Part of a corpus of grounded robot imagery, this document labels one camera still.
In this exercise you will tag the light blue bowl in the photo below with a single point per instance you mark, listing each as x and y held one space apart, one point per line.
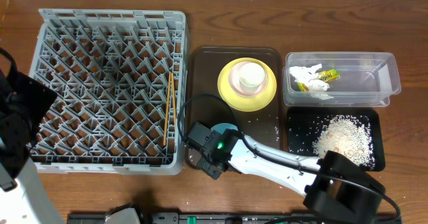
222 127

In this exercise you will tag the yellow plate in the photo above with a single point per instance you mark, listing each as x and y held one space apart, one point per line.
242 103

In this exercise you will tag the wooden chopstick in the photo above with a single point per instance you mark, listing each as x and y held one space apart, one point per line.
167 110
173 97

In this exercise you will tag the pink bowl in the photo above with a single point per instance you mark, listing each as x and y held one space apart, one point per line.
239 88

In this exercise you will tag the cream white cup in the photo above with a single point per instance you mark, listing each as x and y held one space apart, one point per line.
251 74

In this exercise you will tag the white napkin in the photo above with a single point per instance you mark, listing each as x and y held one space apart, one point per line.
307 77

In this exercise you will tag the leftover rice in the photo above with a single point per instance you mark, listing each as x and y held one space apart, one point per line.
316 134

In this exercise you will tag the green snack wrapper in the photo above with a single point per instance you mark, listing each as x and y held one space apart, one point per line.
329 75

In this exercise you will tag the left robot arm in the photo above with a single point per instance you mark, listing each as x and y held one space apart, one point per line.
24 102

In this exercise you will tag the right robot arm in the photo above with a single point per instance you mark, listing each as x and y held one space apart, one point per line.
333 187

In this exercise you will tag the grey plastic dishwasher rack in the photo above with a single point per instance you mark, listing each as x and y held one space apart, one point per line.
110 70

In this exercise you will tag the dark brown serving tray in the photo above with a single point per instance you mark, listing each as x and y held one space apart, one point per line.
265 125

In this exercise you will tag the black tray bin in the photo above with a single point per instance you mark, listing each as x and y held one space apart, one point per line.
368 115

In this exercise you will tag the clear plastic bin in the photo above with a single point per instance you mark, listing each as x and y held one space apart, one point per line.
366 78

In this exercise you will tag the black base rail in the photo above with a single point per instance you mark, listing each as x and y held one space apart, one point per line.
159 215

